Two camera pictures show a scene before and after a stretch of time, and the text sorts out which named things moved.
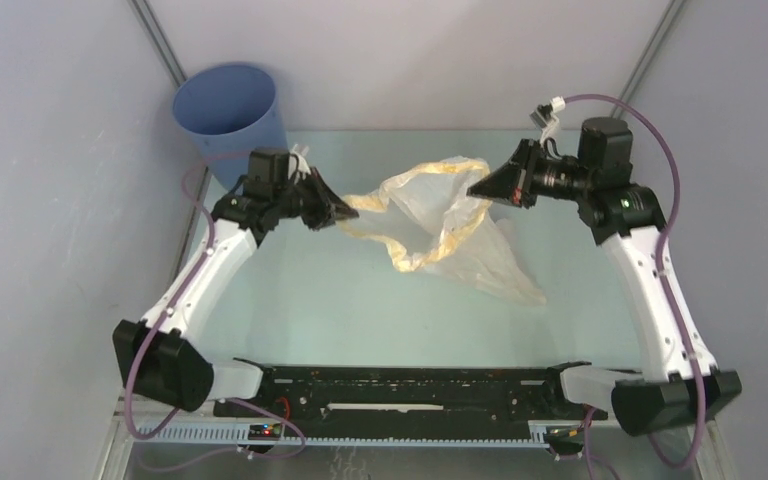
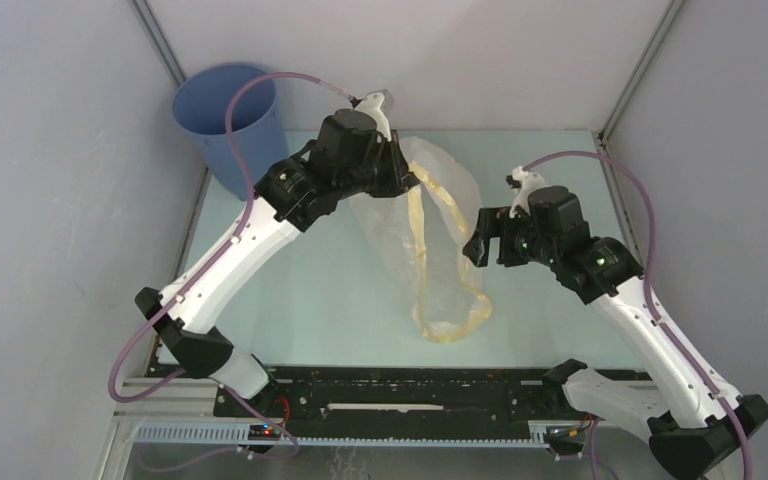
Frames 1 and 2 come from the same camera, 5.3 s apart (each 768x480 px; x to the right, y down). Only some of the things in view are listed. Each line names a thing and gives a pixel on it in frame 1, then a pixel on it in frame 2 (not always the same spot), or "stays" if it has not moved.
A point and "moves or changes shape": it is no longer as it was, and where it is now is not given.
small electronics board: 265,432 stays
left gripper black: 329,208 -> 400,179
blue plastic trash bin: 229,111 stays
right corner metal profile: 649,54 stays
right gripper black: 505,183 -> 493,222
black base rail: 411,393 stays
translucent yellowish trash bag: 428,220 moves or changes shape
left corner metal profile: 161,40 stays
